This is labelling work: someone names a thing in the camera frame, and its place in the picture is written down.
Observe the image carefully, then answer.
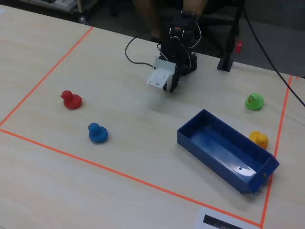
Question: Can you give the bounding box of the red rubber duck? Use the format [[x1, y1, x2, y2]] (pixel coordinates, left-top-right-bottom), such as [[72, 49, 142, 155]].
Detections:
[[60, 90, 83, 110]]

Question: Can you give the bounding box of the white paper label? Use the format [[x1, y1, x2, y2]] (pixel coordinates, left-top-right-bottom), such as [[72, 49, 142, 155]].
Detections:
[[193, 207, 262, 229]]

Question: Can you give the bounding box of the blue plastic box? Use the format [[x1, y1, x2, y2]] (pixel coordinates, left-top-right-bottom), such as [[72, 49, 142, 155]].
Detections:
[[177, 109, 280, 195]]

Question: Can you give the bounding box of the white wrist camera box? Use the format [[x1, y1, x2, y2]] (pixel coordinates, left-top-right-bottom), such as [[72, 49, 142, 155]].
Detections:
[[146, 57, 177, 90]]

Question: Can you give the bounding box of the yellow rubber duck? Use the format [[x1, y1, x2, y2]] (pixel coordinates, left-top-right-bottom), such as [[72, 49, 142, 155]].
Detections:
[[249, 130, 269, 150]]

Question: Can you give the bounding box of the thin black camera cable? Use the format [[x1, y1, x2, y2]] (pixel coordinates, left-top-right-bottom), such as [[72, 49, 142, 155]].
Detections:
[[124, 36, 156, 68]]

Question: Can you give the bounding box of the blue rubber duck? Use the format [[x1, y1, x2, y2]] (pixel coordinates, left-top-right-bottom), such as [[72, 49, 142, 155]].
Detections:
[[87, 122, 109, 144]]

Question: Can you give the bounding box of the green rubber duck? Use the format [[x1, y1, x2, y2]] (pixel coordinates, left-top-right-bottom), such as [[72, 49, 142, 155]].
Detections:
[[244, 93, 264, 111]]

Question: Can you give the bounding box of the person bare leg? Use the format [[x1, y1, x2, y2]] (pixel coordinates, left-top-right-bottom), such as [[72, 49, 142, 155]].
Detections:
[[185, 0, 208, 15], [135, 0, 168, 44]]

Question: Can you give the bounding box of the black camera stand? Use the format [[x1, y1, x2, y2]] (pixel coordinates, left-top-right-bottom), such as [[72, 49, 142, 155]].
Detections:
[[216, 0, 246, 73]]

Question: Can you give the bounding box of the orange tape line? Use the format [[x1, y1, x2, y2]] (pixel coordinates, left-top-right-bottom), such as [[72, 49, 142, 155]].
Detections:
[[260, 75, 293, 228], [0, 26, 94, 127], [0, 128, 262, 227]]

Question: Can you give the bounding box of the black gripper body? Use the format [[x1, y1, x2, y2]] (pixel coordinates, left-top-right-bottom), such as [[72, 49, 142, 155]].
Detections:
[[163, 36, 192, 73]]

